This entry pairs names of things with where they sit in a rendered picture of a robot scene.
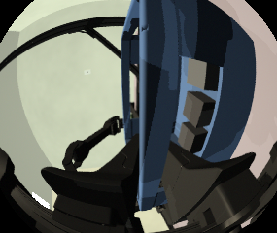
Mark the dark blue plastic crate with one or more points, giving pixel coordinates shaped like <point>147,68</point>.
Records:
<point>171,32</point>

